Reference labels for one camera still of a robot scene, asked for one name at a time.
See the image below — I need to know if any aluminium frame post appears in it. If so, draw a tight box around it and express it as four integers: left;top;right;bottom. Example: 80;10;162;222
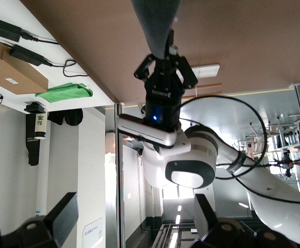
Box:
114;102;126;248

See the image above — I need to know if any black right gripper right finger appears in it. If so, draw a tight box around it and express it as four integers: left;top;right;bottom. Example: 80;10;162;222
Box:
190;194;295;248

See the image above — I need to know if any white paper sign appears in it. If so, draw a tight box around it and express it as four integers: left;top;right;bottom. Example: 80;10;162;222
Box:
82;216;105;248

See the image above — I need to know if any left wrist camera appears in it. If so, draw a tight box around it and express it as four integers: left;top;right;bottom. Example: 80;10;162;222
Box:
117;113;180;151

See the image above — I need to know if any black bracket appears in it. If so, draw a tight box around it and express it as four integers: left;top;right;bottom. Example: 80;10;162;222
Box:
23;101;48;115

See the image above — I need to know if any black power adapter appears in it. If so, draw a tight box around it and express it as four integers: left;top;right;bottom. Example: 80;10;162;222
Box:
9;44;53;67

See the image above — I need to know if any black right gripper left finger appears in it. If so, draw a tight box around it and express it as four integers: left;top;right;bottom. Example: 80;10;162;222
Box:
0;192;79;248

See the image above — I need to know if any grey and pink towel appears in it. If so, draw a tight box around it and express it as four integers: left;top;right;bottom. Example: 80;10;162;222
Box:
131;0;183;60

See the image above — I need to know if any cardboard box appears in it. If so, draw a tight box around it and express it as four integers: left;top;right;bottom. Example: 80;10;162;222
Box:
0;43;49;96

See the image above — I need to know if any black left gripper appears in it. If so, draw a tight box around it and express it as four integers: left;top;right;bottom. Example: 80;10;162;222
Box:
134;29;199;133

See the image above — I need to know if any white rack base plate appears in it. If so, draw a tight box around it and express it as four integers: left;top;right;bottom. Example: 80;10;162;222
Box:
191;64;221;79

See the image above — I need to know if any wooden rack pole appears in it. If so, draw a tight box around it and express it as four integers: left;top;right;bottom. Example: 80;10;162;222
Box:
196;82;223;90
181;91;222;99

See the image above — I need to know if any green cloth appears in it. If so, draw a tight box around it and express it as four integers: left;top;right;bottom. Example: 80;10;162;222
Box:
35;82;94;104

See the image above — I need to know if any long black power brick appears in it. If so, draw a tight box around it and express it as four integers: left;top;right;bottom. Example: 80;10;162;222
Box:
0;13;23;43

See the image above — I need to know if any white cylinder with green print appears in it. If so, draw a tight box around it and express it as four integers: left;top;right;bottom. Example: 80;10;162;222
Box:
34;112;49;141

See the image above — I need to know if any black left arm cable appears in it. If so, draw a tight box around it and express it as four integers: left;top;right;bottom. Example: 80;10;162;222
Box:
178;95;300;208

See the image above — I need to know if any brown table cover sheet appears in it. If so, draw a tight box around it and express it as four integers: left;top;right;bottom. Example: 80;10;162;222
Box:
20;0;300;104

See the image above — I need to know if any white pole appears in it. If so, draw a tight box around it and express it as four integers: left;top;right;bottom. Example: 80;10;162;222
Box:
34;139;49;216

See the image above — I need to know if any black adapter cable with loop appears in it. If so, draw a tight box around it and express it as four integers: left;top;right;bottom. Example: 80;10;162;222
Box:
44;59;89;78

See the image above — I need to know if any black garment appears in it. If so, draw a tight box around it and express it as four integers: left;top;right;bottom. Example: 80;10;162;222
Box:
47;108;84;127

